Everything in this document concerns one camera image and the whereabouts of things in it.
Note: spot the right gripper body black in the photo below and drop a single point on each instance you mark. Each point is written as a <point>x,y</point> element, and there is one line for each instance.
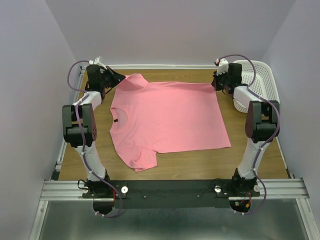
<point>220,81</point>

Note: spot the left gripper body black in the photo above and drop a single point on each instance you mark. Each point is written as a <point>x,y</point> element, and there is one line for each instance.
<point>107,77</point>

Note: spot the white perforated plastic basket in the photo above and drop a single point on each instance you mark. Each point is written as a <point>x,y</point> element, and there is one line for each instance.
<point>259,77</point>

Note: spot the pink t shirt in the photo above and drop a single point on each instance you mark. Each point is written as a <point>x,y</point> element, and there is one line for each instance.
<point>151,118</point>

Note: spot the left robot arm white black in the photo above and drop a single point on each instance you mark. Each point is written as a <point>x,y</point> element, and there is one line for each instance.
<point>80,129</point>

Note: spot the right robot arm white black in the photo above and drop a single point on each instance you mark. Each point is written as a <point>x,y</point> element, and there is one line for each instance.
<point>261,127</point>

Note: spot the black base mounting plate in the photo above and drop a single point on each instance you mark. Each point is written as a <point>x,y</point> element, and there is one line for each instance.
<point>169,194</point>

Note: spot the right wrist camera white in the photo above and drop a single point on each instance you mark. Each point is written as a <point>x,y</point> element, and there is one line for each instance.
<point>222,66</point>

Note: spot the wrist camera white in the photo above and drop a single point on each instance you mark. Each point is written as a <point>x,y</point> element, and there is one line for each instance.
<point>222,66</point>
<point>97,61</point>

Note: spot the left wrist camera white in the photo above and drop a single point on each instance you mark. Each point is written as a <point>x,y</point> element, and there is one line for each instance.
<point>97,61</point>

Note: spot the aluminium front rail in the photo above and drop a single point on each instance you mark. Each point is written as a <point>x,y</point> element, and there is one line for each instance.
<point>293,188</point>

